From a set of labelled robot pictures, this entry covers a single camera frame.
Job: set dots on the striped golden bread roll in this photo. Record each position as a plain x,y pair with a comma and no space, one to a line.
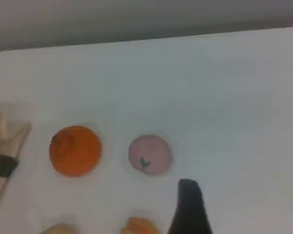
139,226

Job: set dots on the pink round pastry green leaf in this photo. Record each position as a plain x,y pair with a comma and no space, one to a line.
151,151

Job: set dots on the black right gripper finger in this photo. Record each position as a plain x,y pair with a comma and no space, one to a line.
190,209

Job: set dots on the orange pear-shaped fruit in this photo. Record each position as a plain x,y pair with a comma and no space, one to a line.
75,151

